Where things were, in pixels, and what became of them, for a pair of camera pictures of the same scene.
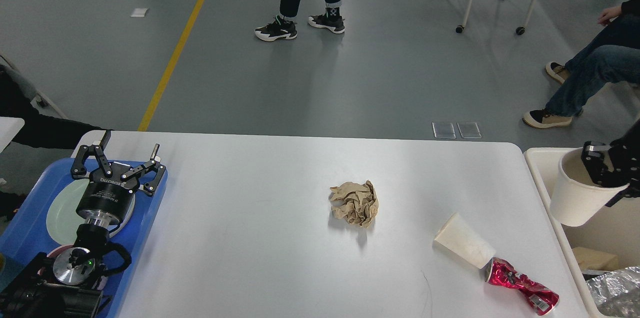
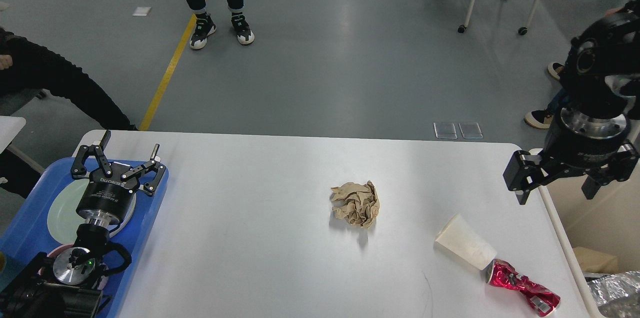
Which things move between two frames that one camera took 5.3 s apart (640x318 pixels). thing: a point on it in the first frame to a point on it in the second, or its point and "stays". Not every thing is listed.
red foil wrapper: x=543 y=299 stays
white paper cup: x=458 y=237 stays
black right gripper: x=624 y=156 to x=577 y=143
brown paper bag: x=590 y=258 stays
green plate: x=63 y=220 stays
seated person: x=17 y=100 to x=25 y=65
